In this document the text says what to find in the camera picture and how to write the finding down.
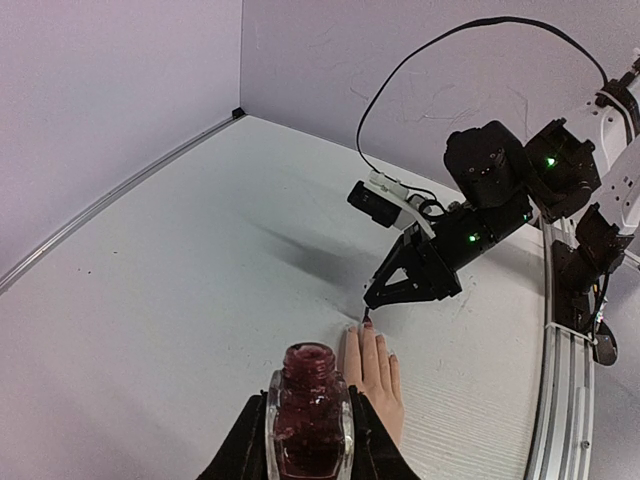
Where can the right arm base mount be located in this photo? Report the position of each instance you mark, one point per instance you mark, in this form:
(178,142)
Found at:
(578,298)

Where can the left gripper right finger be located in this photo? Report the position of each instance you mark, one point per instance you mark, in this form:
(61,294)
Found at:
(376,457)

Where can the white nail polish cap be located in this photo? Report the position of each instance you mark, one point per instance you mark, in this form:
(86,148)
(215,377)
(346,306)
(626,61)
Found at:
(366,314)

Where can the aluminium back rail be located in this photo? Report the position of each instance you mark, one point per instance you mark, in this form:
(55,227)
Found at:
(103,202)

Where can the aluminium rail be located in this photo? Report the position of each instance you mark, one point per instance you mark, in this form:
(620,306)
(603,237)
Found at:
(103,202)
(562,439)

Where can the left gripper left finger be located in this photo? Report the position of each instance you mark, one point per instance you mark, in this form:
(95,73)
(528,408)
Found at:
(242,454)

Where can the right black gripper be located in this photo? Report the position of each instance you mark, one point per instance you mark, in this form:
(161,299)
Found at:
(412,272)

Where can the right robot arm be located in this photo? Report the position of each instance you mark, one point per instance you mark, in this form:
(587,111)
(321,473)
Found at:
(503,182)

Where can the mannequin hand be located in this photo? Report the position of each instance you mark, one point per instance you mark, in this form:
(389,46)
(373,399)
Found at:
(369,366)

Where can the aluminium front rail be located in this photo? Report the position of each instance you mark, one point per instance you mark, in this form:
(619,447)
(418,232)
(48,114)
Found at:
(562,439)

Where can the red nail polish bottle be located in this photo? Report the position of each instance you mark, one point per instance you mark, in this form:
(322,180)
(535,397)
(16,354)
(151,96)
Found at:
(309,425)

